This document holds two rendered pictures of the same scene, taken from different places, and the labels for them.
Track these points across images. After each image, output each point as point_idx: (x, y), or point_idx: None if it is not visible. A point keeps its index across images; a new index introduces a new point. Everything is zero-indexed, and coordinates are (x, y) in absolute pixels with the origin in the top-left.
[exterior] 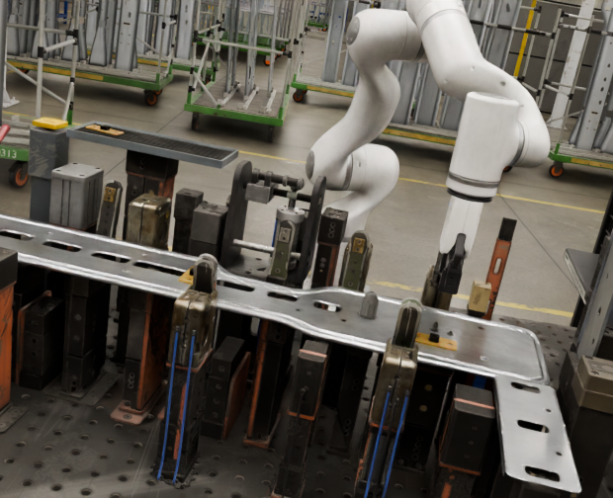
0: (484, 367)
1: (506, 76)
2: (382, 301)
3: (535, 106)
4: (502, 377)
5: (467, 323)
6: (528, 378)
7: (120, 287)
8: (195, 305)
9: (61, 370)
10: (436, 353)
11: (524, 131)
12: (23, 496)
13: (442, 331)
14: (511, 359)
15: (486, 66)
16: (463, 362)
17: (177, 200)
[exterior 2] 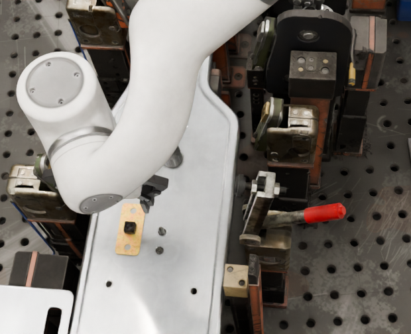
0: (87, 282)
1: (130, 90)
2: (219, 173)
3: (100, 156)
4: (67, 299)
5: (200, 274)
6: (77, 331)
7: None
8: (67, 1)
9: None
10: (102, 230)
11: (54, 155)
12: (65, 16)
13: (163, 241)
14: (118, 317)
15: (132, 52)
16: (91, 258)
17: None
